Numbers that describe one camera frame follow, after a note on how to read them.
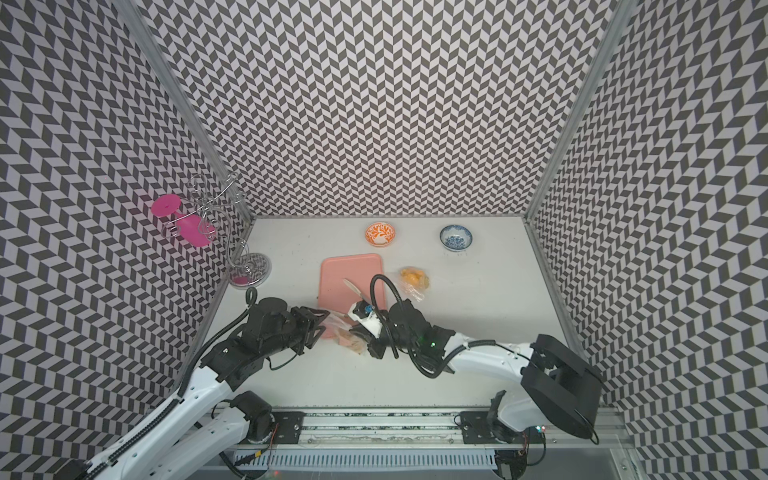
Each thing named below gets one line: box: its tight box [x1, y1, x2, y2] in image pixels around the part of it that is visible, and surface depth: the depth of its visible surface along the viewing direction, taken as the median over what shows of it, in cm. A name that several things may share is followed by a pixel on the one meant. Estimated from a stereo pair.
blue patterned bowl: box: [439, 224, 473, 252], surface depth 110 cm
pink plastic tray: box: [318, 253, 385, 339], surface depth 101 cm
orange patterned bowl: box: [365, 221, 396, 247], surface depth 113 cm
